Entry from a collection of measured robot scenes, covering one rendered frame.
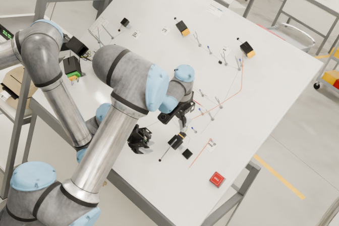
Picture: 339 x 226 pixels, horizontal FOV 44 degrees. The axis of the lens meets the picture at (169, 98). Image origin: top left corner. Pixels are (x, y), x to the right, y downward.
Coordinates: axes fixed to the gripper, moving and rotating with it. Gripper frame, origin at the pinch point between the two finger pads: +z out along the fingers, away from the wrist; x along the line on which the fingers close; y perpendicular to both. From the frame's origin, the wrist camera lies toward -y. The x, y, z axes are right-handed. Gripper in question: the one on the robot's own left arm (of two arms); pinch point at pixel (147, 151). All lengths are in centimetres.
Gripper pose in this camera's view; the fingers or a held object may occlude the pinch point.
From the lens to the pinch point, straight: 181.9
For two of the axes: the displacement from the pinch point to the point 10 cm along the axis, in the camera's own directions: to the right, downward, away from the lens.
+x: 1.3, -8.4, 5.3
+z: 4.8, 5.2, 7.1
